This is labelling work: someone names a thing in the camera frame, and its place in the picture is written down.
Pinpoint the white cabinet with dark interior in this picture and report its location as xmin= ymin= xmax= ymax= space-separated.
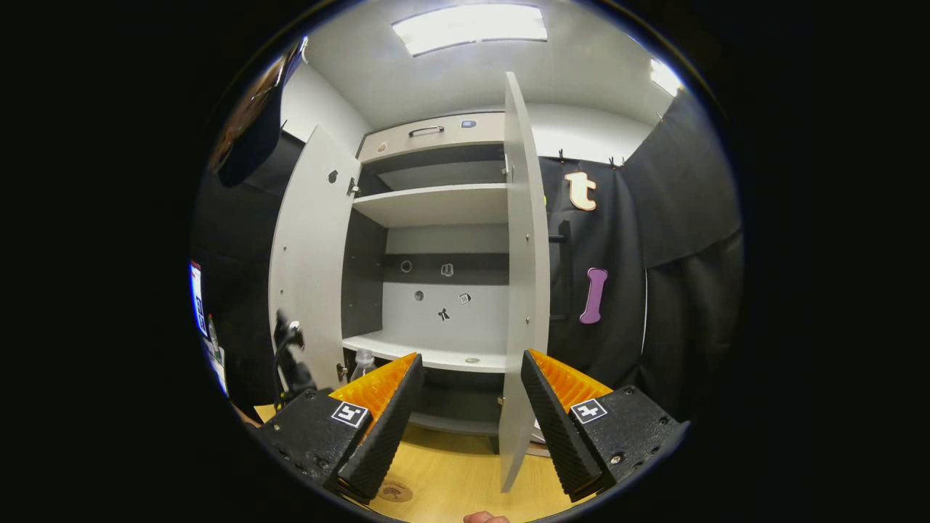
xmin=340 ymin=111 xmax=509 ymax=437

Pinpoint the small ceiling light panel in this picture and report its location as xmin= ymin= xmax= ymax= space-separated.
xmin=649 ymin=58 xmax=685 ymax=97

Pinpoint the white cabinet shelf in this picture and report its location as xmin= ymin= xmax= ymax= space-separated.
xmin=352 ymin=183 xmax=508 ymax=229
xmin=341 ymin=331 xmax=507 ymax=374

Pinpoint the computer screen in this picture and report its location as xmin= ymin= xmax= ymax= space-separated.
xmin=189 ymin=260 xmax=211 ymax=338

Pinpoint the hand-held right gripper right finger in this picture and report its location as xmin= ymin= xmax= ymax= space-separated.
xmin=520 ymin=349 xmax=690 ymax=503

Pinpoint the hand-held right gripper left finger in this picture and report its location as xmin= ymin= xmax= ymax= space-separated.
xmin=256 ymin=352 xmax=424 ymax=503

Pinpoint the black backdrop cloth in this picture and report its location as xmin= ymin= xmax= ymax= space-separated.
xmin=190 ymin=91 xmax=745 ymax=426

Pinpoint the white cabinet drawer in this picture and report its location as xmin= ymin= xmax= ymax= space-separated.
xmin=357 ymin=111 xmax=506 ymax=164

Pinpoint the large ceiling light panel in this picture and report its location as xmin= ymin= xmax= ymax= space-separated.
xmin=391 ymin=4 xmax=549 ymax=57

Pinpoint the white cabinet door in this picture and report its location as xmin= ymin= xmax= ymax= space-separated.
xmin=498 ymin=71 xmax=551 ymax=493
xmin=267 ymin=125 xmax=362 ymax=397

